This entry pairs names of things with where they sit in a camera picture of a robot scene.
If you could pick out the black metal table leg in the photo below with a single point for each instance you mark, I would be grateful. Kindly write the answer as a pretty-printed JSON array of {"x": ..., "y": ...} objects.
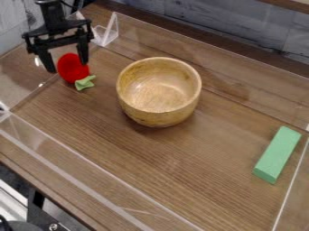
[{"x": 34, "y": 199}]

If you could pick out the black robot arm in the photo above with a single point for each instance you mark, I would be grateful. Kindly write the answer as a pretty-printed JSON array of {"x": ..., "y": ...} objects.
[{"x": 52, "y": 15}]

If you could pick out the wooden bowl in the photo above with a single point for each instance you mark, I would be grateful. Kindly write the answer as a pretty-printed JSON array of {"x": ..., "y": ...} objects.
[{"x": 157, "y": 91}]

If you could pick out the red felt strawberry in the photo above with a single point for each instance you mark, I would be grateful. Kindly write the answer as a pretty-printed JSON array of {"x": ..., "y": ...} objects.
[{"x": 75, "y": 72}]

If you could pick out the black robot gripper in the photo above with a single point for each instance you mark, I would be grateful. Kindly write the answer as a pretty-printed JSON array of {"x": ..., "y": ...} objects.
[{"x": 41, "y": 39}]

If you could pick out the clear acrylic corner bracket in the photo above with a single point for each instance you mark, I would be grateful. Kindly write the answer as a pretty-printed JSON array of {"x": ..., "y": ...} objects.
[{"x": 103, "y": 35}]

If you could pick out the green rectangular block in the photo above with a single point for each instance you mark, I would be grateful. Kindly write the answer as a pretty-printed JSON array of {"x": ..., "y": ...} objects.
[{"x": 277, "y": 154}]

